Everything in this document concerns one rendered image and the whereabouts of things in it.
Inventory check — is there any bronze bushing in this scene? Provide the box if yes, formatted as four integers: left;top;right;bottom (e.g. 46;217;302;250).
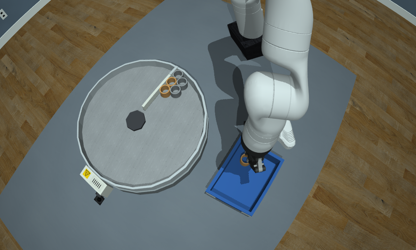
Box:
160;85;171;98
240;154;249;166
166;77;177;88

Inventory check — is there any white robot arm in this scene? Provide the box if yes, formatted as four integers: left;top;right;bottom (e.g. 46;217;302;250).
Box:
231;0;313;153

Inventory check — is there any grey metal bushing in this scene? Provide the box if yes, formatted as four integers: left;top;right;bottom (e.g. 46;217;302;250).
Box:
177;77;188;91
170;85;181;98
173;70;183;80

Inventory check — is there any blue open crate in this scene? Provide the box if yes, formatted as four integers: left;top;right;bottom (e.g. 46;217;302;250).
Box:
206;136;284;217

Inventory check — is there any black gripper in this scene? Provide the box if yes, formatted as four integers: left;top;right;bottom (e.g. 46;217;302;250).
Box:
241;135;272;173

